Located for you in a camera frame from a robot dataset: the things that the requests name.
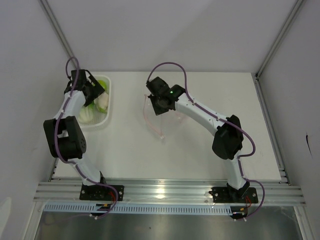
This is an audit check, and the clear zip top bag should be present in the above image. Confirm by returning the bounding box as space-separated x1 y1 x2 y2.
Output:
142 94 188 140

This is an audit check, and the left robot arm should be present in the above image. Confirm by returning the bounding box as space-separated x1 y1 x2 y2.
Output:
43 69 109 200

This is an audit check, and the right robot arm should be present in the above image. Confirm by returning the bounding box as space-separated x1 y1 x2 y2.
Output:
146 77 250 202

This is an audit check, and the green apple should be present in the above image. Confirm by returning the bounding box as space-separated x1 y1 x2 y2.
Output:
98 80 108 91

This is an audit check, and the white plastic basket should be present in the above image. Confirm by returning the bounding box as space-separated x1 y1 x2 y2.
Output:
76 74 112 131

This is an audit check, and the green leafy lettuce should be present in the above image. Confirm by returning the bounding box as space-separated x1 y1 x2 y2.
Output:
77 103 94 124

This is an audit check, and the aluminium mounting rail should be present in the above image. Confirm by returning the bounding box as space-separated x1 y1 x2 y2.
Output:
33 178 306 206

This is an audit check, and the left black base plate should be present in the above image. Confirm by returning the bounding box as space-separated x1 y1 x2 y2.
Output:
79 184 125 202

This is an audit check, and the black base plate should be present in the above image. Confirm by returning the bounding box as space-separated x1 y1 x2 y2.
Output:
208 186 259 204
79 184 125 202

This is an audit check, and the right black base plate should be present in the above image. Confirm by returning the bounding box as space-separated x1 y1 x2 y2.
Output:
208 186 259 204

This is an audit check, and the slotted cable duct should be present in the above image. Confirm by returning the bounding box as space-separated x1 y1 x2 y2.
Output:
43 202 242 216

